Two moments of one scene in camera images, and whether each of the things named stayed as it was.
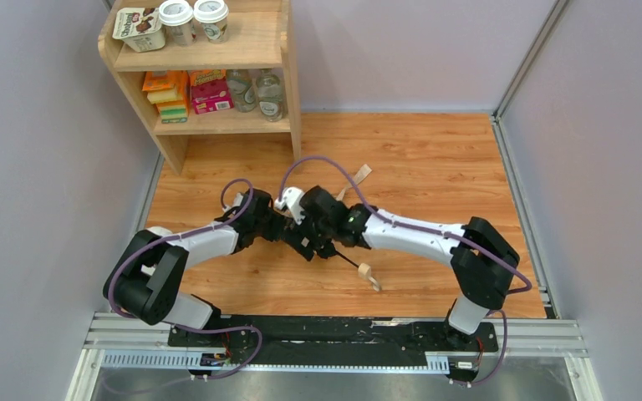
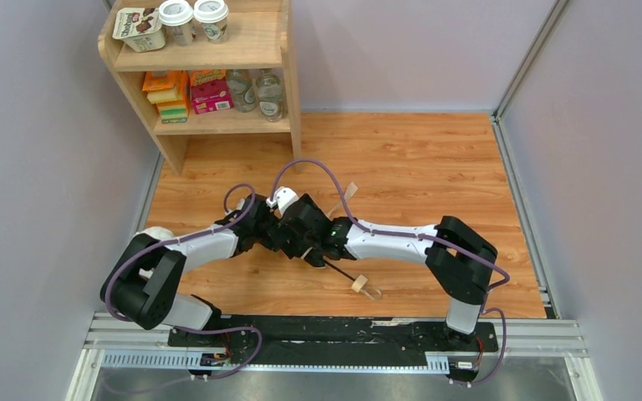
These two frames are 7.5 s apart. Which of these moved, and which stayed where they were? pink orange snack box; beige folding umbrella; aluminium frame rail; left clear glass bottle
Moved: beige folding umbrella
Stayed: left clear glass bottle; aluminium frame rail; pink orange snack box
